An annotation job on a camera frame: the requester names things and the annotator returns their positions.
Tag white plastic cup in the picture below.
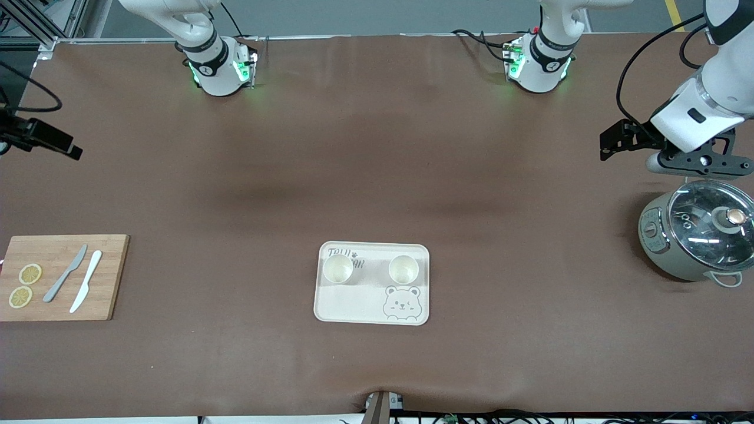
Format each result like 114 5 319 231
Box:
388 254 421 285
322 254 355 285

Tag cream bear print tray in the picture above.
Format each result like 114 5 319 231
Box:
313 241 431 326

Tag glass pot lid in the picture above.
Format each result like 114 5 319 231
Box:
667 180 754 273

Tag grey-green electric cooking pot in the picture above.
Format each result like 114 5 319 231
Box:
638 177 754 289

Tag grey plastic knife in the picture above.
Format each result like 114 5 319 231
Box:
42 244 88 304

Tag white plastic knife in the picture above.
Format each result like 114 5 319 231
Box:
69 250 103 314

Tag bamboo cutting board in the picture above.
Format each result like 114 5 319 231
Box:
0 234 130 322

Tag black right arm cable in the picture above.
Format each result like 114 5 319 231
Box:
0 59 63 114

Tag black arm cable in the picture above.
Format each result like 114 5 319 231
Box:
616 12 709 123
0 59 63 114

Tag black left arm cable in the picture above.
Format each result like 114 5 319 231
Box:
616 12 709 123

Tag aluminium frame profile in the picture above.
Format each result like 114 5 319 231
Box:
0 0 90 49

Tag black base cables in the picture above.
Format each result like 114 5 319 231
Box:
451 28 514 63

